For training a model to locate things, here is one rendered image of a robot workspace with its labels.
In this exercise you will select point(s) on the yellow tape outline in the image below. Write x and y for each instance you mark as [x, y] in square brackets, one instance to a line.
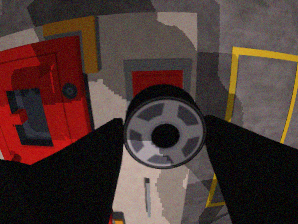
[230, 98]

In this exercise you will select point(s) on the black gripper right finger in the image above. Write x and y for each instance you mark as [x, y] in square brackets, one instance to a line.
[258, 177]

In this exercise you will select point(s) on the black and grey wheel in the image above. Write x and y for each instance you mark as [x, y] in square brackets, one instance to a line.
[159, 105]

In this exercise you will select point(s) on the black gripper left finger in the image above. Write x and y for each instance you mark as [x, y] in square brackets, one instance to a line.
[74, 186]

